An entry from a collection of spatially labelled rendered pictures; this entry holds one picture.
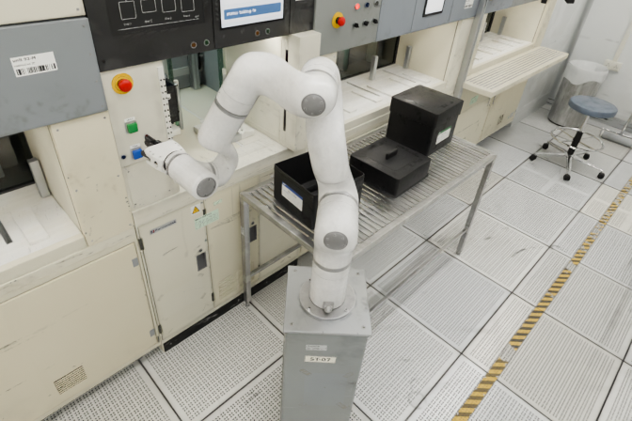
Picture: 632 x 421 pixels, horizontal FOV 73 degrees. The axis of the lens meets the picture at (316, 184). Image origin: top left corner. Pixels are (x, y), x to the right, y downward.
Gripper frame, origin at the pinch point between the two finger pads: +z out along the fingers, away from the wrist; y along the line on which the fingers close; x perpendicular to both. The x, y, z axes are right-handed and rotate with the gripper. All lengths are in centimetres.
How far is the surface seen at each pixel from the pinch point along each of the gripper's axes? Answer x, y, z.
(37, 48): 29.9, -20.4, 11.6
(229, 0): 36, 40, 12
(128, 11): 36.0, 5.4, 12.3
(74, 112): 10.4, -15.8, 11.6
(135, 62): 21.1, 5.0, 12.4
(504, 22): -19, 362, 44
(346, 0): 30, 101, 12
